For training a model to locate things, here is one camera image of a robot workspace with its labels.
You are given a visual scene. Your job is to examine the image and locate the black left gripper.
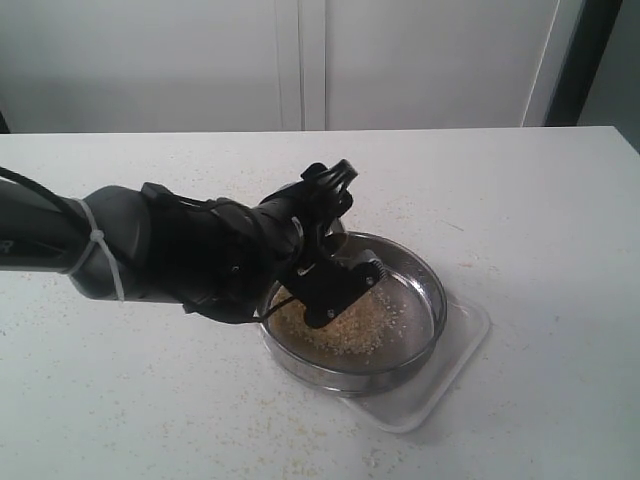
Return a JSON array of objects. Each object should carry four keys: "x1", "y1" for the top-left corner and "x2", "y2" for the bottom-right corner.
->
[{"x1": 252, "y1": 159, "x2": 386, "y2": 329}]

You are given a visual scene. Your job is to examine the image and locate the white plastic tray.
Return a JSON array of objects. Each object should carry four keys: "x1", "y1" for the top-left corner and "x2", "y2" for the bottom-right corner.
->
[{"x1": 321, "y1": 288, "x2": 490, "y2": 433}]

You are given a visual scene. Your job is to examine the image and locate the white cabinet doors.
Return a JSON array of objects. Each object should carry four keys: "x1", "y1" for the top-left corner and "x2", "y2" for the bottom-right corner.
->
[{"x1": 1, "y1": 1, "x2": 582, "y2": 133}]

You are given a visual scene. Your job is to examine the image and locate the round steel mesh sieve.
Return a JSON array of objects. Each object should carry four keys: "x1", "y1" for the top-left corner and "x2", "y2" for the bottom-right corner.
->
[{"x1": 259, "y1": 232, "x2": 447, "y2": 397}]

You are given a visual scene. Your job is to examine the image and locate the stainless steel cup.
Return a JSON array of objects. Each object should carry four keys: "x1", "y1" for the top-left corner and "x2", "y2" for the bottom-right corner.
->
[{"x1": 277, "y1": 181, "x2": 353, "y2": 254}]

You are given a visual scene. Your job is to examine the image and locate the white cable tie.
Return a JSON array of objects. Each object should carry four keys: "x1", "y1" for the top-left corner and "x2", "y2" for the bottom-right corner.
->
[{"x1": 67, "y1": 198, "x2": 125, "y2": 303}]

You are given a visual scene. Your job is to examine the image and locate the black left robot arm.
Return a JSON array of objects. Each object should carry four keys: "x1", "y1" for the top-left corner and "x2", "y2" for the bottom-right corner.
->
[{"x1": 1, "y1": 161, "x2": 385, "y2": 329}]

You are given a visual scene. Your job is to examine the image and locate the yellow grain mixture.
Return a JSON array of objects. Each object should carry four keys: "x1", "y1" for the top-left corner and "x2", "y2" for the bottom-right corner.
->
[{"x1": 269, "y1": 287, "x2": 416, "y2": 356}]

